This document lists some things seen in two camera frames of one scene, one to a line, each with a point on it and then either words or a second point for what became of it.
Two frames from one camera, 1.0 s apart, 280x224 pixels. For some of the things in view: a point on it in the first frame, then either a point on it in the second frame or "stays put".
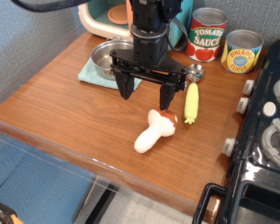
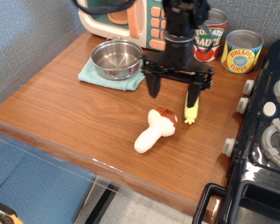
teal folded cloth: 89,75 stays put
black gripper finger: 126,83 -> 153,81
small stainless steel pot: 101,59 stays put
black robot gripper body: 149,60 -> 178,62
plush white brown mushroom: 163,123 stays put
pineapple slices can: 241,51 stays put
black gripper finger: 167,92 -> 193,92
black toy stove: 257,189 stays put
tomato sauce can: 206,33 stays put
